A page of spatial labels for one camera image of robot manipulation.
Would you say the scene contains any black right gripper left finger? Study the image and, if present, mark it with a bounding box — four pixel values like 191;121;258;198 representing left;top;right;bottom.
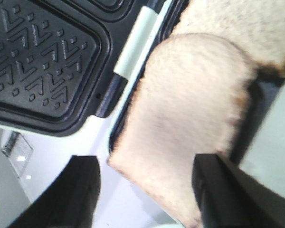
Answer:
9;156;101;228

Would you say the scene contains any mint green breakfast maker base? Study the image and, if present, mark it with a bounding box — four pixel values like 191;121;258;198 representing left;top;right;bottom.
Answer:
106;0;285;190

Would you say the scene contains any white bread slice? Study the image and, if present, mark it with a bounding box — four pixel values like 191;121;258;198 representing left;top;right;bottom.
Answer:
172;0;285;78
108;34;257;228

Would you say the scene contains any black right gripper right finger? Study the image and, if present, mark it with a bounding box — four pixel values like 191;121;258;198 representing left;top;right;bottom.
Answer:
192;154;285;228

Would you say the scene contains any mint green sandwich maker lid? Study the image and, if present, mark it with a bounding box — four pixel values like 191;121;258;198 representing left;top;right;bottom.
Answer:
0;0;147;136

